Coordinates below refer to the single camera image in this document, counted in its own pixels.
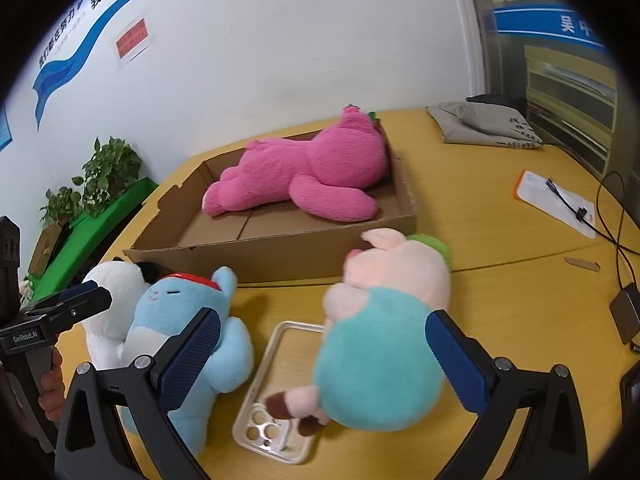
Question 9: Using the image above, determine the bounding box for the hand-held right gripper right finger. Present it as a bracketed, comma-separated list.
[425, 309, 588, 480]

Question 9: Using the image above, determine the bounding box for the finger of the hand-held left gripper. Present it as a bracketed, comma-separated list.
[20, 287, 112, 332]
[30, 280, 99, 307]

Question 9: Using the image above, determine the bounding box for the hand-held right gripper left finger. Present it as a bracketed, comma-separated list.
[54, 306, 222, 480]

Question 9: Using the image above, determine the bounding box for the white plush toy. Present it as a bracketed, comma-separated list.
[81, 258, 160, 372]

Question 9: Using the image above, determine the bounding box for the blue plush toy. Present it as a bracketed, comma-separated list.
[120, 266, 256, 453]

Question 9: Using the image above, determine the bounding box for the pink pig plush teal body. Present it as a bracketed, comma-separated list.
[264, 227, 453, 436]

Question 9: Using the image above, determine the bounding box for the brown cardboard box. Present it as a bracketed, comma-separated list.
[122, 117, 418, 285]

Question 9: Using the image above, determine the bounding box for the pink plush bear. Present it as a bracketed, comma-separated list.
[201, 104, 390, 223]

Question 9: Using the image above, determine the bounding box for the person's left hand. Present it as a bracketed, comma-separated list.
[39, 347, 65, 423]

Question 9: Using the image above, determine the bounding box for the green planter shelf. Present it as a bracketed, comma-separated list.
[30, 176, 160, 301]

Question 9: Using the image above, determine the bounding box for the small green potted plant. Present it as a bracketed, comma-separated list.
[39, 186, 83, 226]

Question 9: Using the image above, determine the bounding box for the clear phone case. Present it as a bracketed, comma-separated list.
[232, 321, 328, 463]

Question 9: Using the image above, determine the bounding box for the grey power adapter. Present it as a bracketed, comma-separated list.
[609, 284, 640, 345]

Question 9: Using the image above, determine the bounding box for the grey cloth bag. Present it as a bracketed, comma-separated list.
[426, 101, 545, 150]

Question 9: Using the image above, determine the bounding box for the yellow display rack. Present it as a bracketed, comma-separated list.
[524, 44, 618, 176]

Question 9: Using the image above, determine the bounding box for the blue window banner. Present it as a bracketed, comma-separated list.
[492, 4, 608, 51]

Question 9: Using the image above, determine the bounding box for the black cable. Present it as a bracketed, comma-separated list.
[545, 171, 640, 291]

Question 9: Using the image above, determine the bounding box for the blue wave wall decal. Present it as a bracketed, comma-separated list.
[31, 0, 211, 131]

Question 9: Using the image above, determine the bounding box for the red wall sign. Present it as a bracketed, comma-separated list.
[111, 12, 152, 72]

